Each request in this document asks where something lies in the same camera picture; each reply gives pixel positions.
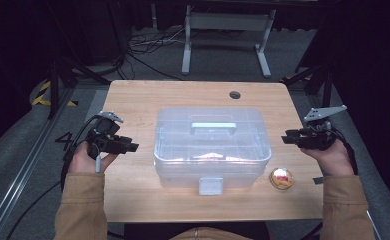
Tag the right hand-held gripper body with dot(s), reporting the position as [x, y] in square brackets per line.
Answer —
[316, 138]

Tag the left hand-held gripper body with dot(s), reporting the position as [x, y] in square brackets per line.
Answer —
[104, 141]

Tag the round gold tin red label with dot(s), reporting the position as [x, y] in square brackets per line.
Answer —
[281, 178]

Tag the clear plastic divider tray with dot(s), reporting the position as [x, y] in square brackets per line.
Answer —
[179, 143]

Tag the clear plastic storage box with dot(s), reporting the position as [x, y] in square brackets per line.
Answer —
[183, 166]

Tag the person's right hand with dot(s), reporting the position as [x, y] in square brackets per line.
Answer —
[336, 160]

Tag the person's left hand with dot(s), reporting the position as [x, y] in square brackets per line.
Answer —
[81, 161]

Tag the black tape piece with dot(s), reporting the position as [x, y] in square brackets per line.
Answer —
[318, 180]

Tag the black metal stand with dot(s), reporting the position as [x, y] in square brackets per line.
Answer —
[316, 81]
[54, 83]

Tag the yellow black hazard tape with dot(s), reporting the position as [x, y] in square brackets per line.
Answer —
[39, 98]

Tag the aluminium floor rail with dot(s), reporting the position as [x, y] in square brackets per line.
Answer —
[373, 226]
[19, 181]

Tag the white metal desk frame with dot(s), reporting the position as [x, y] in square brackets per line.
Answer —
[228, 21]

